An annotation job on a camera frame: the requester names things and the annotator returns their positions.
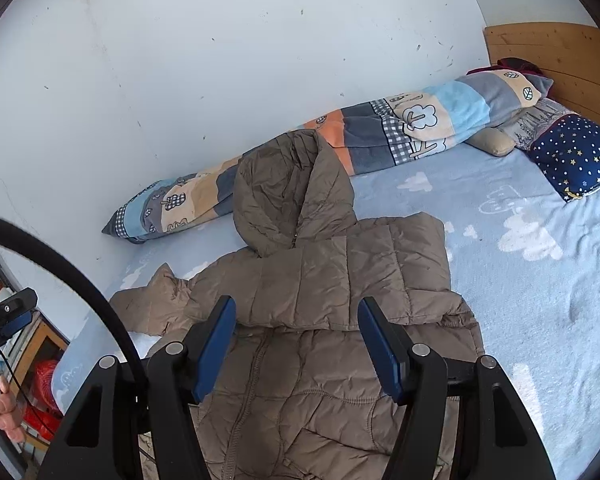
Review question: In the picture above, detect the brown quilted hooded jacket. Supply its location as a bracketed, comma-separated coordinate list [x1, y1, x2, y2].
[111, 130, 483, 479]

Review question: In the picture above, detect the person left hand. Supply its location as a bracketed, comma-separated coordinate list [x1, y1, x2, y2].
[0, 376, 26, 443]

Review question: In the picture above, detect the wooden side shelf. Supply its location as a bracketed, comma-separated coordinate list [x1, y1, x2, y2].
[0, 309, 68, 464]

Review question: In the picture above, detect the patchwork rolled quilt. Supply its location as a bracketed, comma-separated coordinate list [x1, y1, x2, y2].
[102, 66, 554, 244]

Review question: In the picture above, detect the beige small pillow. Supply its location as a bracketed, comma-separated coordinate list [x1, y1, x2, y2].
[465, 128, 516, 157]

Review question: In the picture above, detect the grey printed pillow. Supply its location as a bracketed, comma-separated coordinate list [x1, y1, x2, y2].
[496, 98, 573, 151]

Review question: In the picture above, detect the navy star pattern pillow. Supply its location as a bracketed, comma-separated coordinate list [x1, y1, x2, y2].
[527, 114, 600, 203]

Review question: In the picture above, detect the dark red garment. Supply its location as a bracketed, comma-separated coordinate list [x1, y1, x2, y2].
[468, 58, 543, 76]

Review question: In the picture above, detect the wooden headboard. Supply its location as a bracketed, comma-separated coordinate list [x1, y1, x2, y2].
[484, 22, 600, 124]

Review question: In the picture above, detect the black cable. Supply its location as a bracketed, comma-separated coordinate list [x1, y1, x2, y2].
[0, 210, 154, 461]

